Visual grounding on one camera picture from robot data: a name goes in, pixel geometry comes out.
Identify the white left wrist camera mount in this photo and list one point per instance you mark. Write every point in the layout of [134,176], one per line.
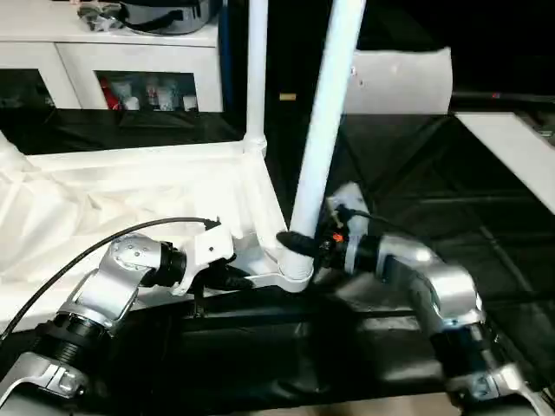
[208,253]

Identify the black work mat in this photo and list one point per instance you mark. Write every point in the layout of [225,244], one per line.
[451,208]

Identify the white plastic table top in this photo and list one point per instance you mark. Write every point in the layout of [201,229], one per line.
[104,199]

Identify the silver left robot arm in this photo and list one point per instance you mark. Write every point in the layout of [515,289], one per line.
[95,303]

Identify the white flat board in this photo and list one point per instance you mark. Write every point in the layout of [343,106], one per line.
[516,156]

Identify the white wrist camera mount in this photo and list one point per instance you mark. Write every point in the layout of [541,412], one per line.
[208,253]
[347,212]

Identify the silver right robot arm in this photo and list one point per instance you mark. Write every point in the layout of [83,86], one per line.
[442,303]

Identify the white cushion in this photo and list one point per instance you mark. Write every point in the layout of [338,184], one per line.
[403,80]

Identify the small tan label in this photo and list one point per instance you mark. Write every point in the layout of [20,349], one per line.
[287,96]

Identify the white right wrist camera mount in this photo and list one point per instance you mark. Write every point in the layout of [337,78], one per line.
[347,212]

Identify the white cabinet with glass doors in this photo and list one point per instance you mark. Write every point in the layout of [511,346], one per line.
[95,61]

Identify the red bottle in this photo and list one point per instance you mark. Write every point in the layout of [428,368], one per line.
[107,92]

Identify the grey clutter on cabinet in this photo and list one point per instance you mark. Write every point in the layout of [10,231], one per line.
[156,13]

